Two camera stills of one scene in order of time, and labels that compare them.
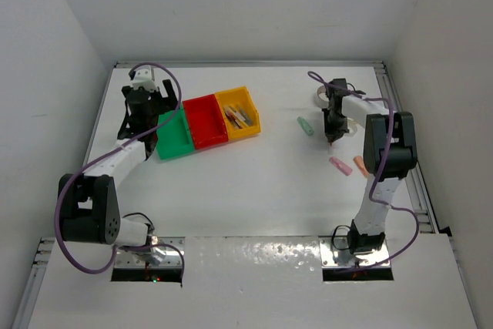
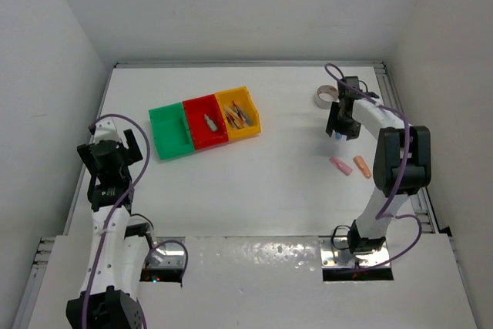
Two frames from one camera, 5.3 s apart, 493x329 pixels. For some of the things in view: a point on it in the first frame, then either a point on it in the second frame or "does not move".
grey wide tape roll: (320, 102) does not move
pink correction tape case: (343, 168) does not move
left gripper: (166, 103) → (129, 153)
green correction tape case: (307, 129) → (211, 123)
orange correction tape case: (359, 160) does not move
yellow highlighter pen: (245, 115) does not move
